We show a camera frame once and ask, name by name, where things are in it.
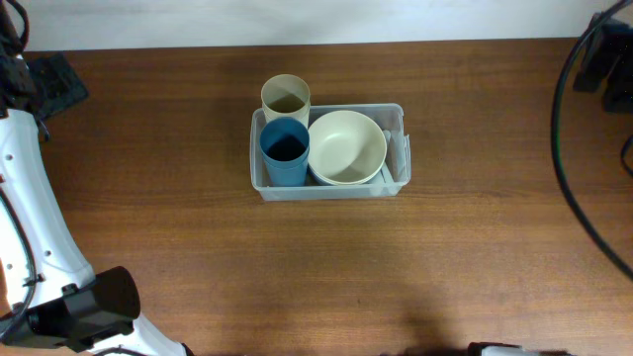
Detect cream cup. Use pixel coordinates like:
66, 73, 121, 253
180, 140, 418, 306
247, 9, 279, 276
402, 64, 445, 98
260, 74, 311, 128

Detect white plastic fork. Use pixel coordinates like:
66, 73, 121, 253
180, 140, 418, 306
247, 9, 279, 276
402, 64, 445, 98
381, 130, 394, 184

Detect blue cup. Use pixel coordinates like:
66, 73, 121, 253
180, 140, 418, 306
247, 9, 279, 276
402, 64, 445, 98
265, 161, 308, 187
259, 118, 310, 169

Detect blue bowl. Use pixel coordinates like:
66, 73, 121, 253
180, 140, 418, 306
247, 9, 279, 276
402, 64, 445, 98
310, 171, 374, 186

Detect cream bowl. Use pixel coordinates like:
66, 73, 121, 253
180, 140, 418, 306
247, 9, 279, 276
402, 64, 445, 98
308, 110, 388, 183

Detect white plastic spoon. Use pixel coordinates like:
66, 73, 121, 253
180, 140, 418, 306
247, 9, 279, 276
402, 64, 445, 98
368, 171, 385, 184

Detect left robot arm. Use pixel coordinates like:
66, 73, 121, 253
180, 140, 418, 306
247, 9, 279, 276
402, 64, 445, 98
1, 1, 191, 356

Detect clear plastic container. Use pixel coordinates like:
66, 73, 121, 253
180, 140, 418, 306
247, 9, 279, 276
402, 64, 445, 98
249, 103, 411, 201

